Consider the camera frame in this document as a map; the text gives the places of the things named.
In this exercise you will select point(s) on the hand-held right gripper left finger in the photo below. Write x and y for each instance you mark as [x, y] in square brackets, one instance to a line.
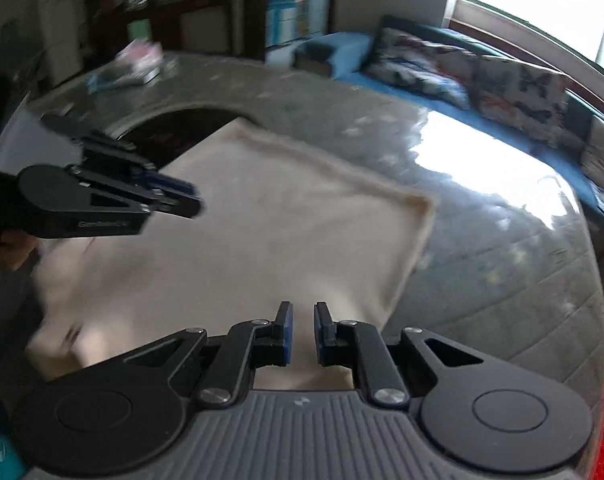
[286, 332]

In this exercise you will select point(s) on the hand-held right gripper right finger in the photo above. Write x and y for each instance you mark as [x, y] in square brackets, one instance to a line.
[322, 334]

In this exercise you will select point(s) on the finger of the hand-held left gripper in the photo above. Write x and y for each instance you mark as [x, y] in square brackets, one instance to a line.
[179, 204]
[114, 152]

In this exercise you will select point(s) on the beige cloth garment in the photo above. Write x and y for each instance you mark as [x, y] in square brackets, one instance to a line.
[262, 230]

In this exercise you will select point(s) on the person's left hand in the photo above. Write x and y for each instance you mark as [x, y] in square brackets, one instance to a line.
[11, 252]

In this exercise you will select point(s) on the pink packet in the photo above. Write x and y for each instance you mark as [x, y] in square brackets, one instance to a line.
[141, 54]

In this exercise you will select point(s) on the dark wooden cabinet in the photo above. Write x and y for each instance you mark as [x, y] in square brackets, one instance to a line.
[196, 5]

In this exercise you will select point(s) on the blue and white box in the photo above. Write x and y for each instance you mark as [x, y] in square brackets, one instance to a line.
[284, 17]

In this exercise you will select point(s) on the patterned sofa cushion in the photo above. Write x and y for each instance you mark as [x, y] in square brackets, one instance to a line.
[417, 67]
[522, 95]

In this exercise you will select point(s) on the blue sofa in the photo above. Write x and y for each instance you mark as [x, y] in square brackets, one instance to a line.
[522, 130]

